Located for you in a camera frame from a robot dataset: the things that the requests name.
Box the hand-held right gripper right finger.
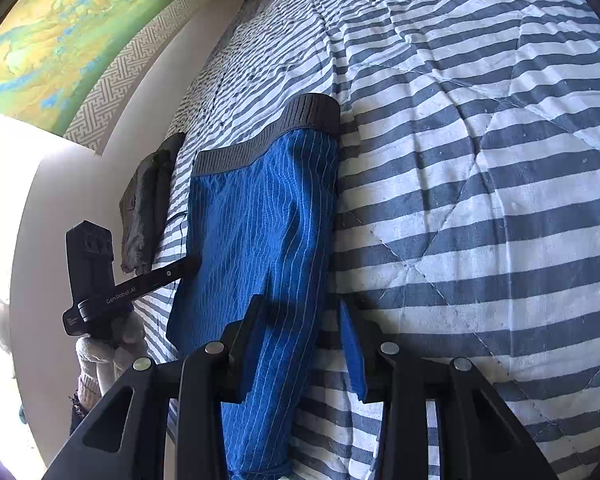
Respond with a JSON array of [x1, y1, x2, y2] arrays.
[[339, 302, 561, 480]]

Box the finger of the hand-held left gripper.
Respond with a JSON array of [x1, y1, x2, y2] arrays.
[[149, 255, 204, 290]]

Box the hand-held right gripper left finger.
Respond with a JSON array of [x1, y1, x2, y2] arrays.
[[42, 295, 266, 480]]

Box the blue white striped bedspread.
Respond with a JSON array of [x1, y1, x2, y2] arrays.
[[130, 0, 600, 480]]

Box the person's left hand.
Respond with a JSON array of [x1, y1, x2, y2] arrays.
[[75, 314, 149, 403]]

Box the blue striped shorts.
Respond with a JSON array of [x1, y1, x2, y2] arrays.
[[166, 94, 342, 480]]

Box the landscape painting wall scroll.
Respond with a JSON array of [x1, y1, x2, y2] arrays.
[[0, 0, 211, 156]]

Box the dark grey folded garment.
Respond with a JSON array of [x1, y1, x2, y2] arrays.
[[119, 132, 187, 275]]

